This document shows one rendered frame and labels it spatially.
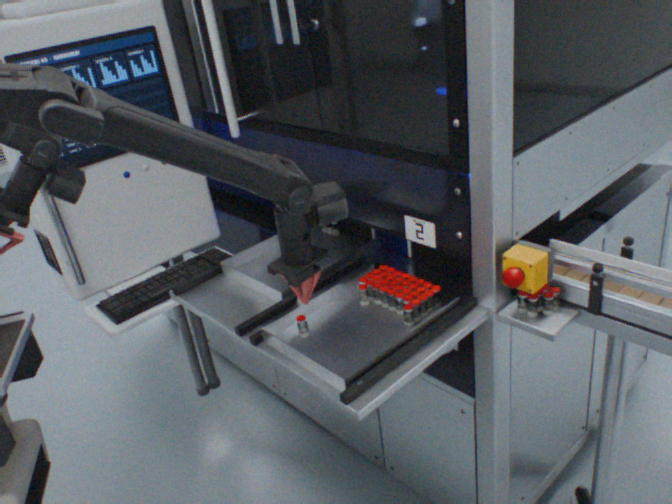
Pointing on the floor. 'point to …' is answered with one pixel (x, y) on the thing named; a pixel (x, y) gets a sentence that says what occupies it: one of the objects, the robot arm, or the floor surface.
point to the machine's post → (491, 230)
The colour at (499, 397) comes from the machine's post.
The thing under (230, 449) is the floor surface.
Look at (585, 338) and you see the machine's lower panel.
